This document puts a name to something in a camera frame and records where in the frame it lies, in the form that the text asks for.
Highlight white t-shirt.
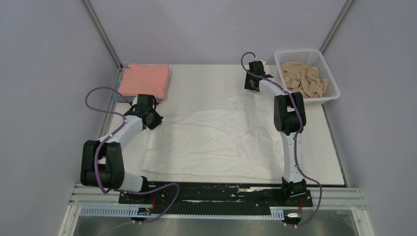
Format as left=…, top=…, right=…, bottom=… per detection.
left=142, top=90, right=284, bottom=180

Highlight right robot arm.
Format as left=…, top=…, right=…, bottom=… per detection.
left=244, top=60, right=307, bottom=206

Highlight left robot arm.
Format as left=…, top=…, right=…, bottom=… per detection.
left=80, top=94, right=163, bottom=204

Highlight folded pink t-shirt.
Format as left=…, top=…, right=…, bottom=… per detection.
left=118, top=63, right=170, bottom=99

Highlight beige crumpled t-shirt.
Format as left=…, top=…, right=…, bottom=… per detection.
left=280, top=61, right=328, bottom=98

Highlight white plastic basket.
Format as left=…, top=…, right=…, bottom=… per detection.
left=274, top=49, right=340, bottom=104

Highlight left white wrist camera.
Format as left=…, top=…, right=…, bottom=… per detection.
left=130, top=99, right=138, bottom=107

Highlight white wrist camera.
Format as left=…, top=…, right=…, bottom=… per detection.
left=254, top=59, right=266, bottom=64
left=130, top=99, right=138, bottom=107

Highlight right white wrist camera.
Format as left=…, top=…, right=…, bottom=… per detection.
left=254, top=59, right=266, bottom=64

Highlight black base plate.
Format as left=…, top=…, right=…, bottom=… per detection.
left=118, top=181, right=313, bottom=215

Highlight left aluminium corner post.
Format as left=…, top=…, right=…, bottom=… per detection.
left=81, top=0, right=122, bottom=71

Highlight aluminium corner post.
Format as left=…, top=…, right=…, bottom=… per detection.
left=81, top=0, right=122, bottom=71
left=319, top=0, right=356, bottom=54

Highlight right aluminium corner post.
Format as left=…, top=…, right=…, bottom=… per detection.
left=319, top=0, right=356, bottom=54

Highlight white slotted cable duct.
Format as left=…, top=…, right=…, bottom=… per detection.
left=79, top=206, right=284, bottom=220

